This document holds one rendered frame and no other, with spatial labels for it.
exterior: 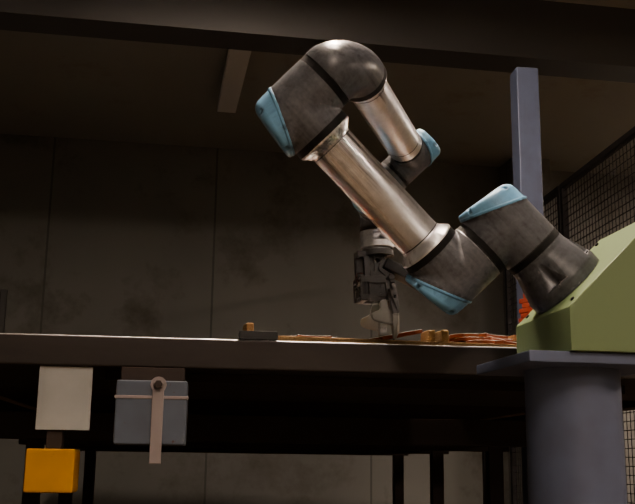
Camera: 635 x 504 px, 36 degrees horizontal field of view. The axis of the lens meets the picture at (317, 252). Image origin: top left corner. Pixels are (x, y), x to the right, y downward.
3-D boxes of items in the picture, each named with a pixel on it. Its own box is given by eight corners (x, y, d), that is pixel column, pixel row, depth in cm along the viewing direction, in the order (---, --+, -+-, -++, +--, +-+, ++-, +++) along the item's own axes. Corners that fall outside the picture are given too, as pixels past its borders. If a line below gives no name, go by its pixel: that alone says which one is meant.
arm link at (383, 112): (340, 1, 174) (419, 133, 215) (295, 44, 174) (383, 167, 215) (379, 33, 168) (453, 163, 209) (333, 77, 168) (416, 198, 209)
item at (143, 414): (185, 464, 180) (189, 366, 184) (109, 463, 179) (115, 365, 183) (186, 464, 191) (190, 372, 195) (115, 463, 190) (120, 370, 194)
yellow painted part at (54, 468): (72, 493, 178) (80, 364, 183) (22, 492, 177) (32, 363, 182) (77, 492, 186) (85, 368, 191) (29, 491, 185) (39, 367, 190)
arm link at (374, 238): (388, 235, 222) (398, 228, 214) (389, 255, 221) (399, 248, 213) (356, 235, 220) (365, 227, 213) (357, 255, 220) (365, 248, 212)
